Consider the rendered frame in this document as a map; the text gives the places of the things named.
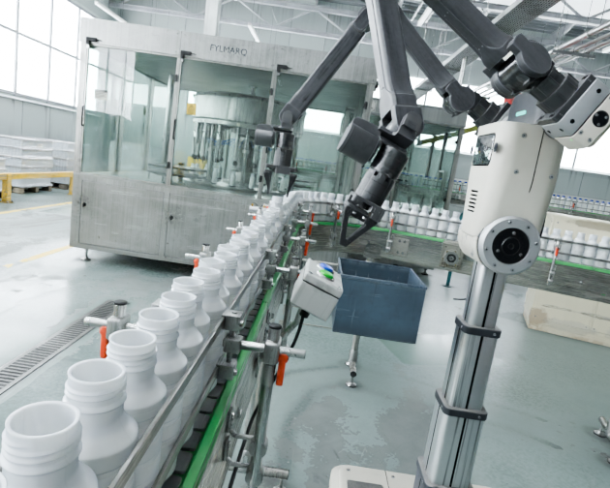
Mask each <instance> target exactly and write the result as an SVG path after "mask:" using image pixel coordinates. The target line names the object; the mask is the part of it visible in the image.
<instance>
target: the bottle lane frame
mask: <svg viewBox="0 0 610 488"><path fill-rule="evenodd" d="M292 245H293V246H294V250H293V251H294V252H295V250H296V248H295V245H296V241H292V240H290V242H289V244H288V248H289V250H288V251H287V252H286V253H284V254H283V256H282V259H281V261H280V263H279V265H278V267H284V268H287V265H289V267H290V255H292V256H293V257H294V254H293V253H292V252H291V251H292ZM282 281H284V282H285V279H284V278H283V273H280V272H275V274H274V277H273V284H274V286H273V287H272V288H271V290H267V292H266V294H265V297H264V299H263V300H262V302H261V304H260V306H259V310H258V312H257V315H256V316H255V319H254V321H253V322H252V326H251V328H250V329H249V332H248V335H247V337H246V339H245V341H249V342H256V343H262V344H265V341H263V338H264V331H265V327H267V330H269V325H268V324H267V323H266V317H267V311H268V309H269V310H270V313H271V315H270V320H269V321H270V323H272V322H274V321H275V319H276V316H277V313H278V309H279V306H280V303H281V300H282V294H283V292H282V291H281V286H282ZM258 354H259V353H258V352H257V351H245V350H240V353H239V354H238V356H237V366H236V369H237V375H236V376H234V377H233V380H232V381H228V380H227V382H226V384H225V385H221V386H222V387H223V390H222V393H221V395H220V397H219V399H214V400H217V404H216V406H215V408H214V410H213V413H211V414H208V415H209V416H210V418H209V421H208V423H207V425H206V427H205V430H204V431H203V432H200V433H201V438H200V441H199V443H198V446H197V449H196V450H195V451H187V452H190V453H192V454H193V457H192V460H191V462H190V464H189V466H188V469H187V470H186V472H185V473H184V474H176V475H178V476H181V477H182V480H181V483H180V485H179V488H223V485H224V482H225V479H226V476H227V473H228V469H229V464H228V463H227V461H223V455H224V447H225V441H226V438H227V435H229V441H230V442H231V445H230V448H229V457H230V459H231V458H232V454H233V451H234V449H235V446H236V443H237V440H238V439H236V438H233V437H232V435H231V434H230V433H229V432H228V433H227V424H228V416H229V410H230V408H231V407H233V413H234V420H233V426H232V429H233V430H234V431H235V433H238V434H239V433H240V430H241V427H242V424H243V420H244V417H245V414H246V411H247V409H248V405H249V402H250V399H251V396H252V393H253V389H254V386H255V383H256V380H257V378H255V375H256V368H257V362H256V359H257V357H258Z"/></svg>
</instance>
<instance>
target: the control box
mask: <svg viewBox="0 0 610 488"><path fill-rule="evenodd" d="M321 269H324V268H322V267H321V266H320V263H319V262H317V261H315V260H313V259H308V260H307V262H306V264H305V266H304V267H303V269H302V271H301V273H300V274H299V276H298V278H297V280H296V282H295V284H294V287H293V291H292V296H291V300H290V303H291V304H293V305H295V306H297V307H298V309H297V312H296V315H295V318H294V320H293V322H292V323H291V324H290V325H289V326H288V327H287V328H286V329H285V330H284V331H283V332H282V333H281V335H280V336H281V337H282V342H283V341H284V340H285V339H286V338H287V337H288V336H289V335H290V333H291V332H292V331H293V330H294V329H295V328H296V327H297V326H298V329H297V331H296V334H295V337H294V339H293V342H292V344H291V346H290V347H291V348H294V346H295V343H296V341H297V339H298V336H299V333H300V331H301V328H302V324H303V321H304V318H305V319H308V317H309V315H310V314H312V315H314V316H316V317H317V318H319V319H321V320H324V321H327V320H328V318H329V316H330V314H331V313H332V311H333V309H334V307H335V306H336V304H337V302H338V300H339V298H340V297H341V295H342V294H343V287H342V280H341V275H340V274H339V273H338V272H335V271H334V270H333V271H332V272H330V271H328V270H326V269H324V270H326V271H328V272H330V273H331V274H332V275H333V276H334V278H333V279H330V278H327V277H325V276H324V275H322V274H321V273H320V270H321ZM282 342H281V343H282ZM262 357H263V352H259V354H258V357H257V359H256V362H257V368H256V375H255V378H256V377H257V376H258V373H259V368H260V364H261V363H262ZM258 407H259V404H257V406H256V408H255V410H254V412H253V414H252V417H251V419H250V421H249V424H248V427H247V430H246V433H245V435H249V433H250V430H251V427H252V424H253V421H254V419H255V417H256V414H257V412H258ZM246 441H247V440H243V441H242V444H241V446H240V449H239V452H238V456H237V459H236V462H240V460H241V457H242V454H243V450H244V447H245V444H246ZM237 470H238V468H237V467H234V468H233V471H232V474H231V477H230V481H229V486H228V488H232V485H233V482H234V480H235V476H236V473H237Z"/></svg>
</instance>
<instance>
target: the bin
mask: <svg viewBox="0 0 610 488"><path fill-rule="evenodd" d="M316 261H317V262H319V263H325V264H329V265H336V266H337V272H338V273H339V274H340V275H341V280H342V287H343V294H342V295H341V297H340V298H339V300H338V302H337V304H336V306H335V307H334V309H333V311H332V313H331V317H332V327H327V326H320V325H314V324H308V323H303V324H302V325H309V326H314V327H321V328H327V329H332V332H339V333H345V334H351V335H357V336H364V337H370V338H377V339H384V340H389V341H396V342H402V343H409V344H415V343H416V337H417V332H418V327H419V323H420V318H421V313H422V308H423V303H424V298H425V293H426V290H427V289H428V288H427V287H426V285H425V284H424V283H423V282H422V281H421V279H420V278H419V277H418V276H417V275H416V274H415V272H414V271H413V270H412V269H411V268H408V267H402V266H396V265H389V264H382V263H376V262H369V261H363V260H357V259H344V258H338V263H332V262H326V261H319V260H316Z"/></svg>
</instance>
